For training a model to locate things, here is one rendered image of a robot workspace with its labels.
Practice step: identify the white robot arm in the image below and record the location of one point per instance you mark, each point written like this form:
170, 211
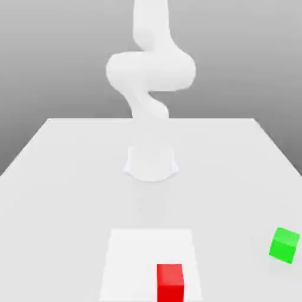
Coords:
151, 70

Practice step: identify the small red cube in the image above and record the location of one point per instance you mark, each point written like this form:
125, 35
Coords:
169, 283

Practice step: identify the small green cube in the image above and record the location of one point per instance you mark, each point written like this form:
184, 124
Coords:
283, 246

